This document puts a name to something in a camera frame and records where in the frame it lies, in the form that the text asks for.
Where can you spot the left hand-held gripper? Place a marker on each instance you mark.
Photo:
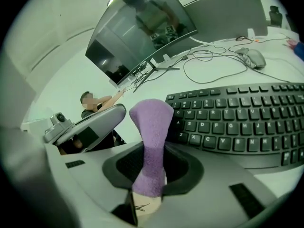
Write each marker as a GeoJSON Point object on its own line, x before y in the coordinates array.
{"type": "Point", "coordinates": [55, 129]}

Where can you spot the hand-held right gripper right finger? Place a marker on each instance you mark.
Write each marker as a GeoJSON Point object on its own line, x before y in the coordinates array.
{"type": "Point", "coordinates": [213, 191]}

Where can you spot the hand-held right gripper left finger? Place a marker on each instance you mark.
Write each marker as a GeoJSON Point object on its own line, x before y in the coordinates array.
{"type": "Point", "coordinates": [90, 174]}

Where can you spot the purple cloth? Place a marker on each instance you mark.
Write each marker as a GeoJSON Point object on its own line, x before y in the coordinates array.
{"type": "Point", "coordinates": [152, 127]}

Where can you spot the black keyboard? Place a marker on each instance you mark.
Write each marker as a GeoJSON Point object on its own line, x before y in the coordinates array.
{"type": "Point", "coordinates": [237, 127]}

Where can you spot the blue cloth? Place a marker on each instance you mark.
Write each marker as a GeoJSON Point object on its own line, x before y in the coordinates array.
{"type": "Point", "coordinates": [299, 52]}

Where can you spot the black curved monitor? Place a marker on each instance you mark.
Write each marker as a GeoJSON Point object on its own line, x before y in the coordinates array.
{"type": "Point", "coordinates": [123, 44]}

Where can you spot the grey computer mouse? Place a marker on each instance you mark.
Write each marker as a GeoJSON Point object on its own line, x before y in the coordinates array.
{"type": "Point", "coordinates": [254, 58]}

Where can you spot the black office chair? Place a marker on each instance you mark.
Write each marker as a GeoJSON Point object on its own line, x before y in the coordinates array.
{"type": "Point", "coordinates": [275, 16]}

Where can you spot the white divider bracket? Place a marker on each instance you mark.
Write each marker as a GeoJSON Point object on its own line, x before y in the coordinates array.
{"type": "Point", "coordinates": [251, 33]}

